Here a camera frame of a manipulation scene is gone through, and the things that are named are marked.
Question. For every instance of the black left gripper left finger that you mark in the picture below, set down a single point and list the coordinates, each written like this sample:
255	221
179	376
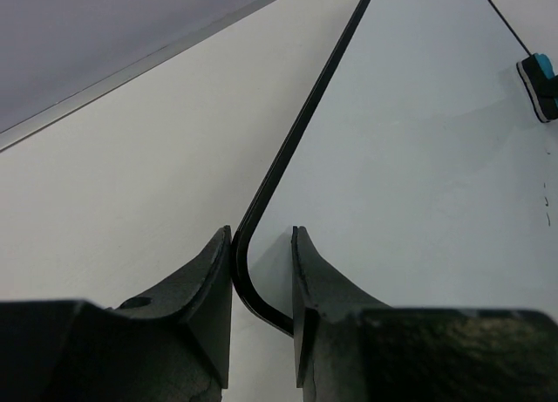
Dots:
168	343

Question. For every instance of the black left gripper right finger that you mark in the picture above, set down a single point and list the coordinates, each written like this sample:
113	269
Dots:
349	346

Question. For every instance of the black framed whiteboard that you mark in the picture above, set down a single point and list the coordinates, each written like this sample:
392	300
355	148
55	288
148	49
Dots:
419	166

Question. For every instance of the blue bone-shaped eraser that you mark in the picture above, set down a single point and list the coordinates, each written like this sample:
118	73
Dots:
540	80

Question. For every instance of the aluminium table edge strip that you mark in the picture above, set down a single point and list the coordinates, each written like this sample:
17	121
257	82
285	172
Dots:
58	56

